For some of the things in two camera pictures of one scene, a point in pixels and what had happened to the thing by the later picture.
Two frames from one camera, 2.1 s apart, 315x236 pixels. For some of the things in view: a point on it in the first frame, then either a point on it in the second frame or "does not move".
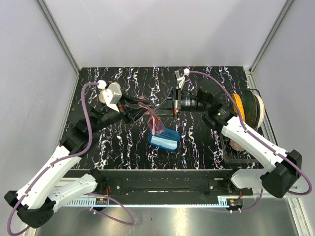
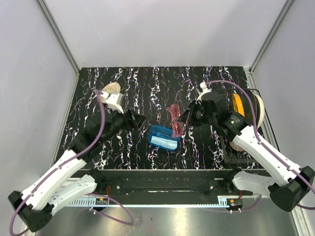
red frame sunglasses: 155,124 -> 174,111
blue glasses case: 167,139 does not move
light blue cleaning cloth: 167,143 does not move
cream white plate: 262,113 does not move
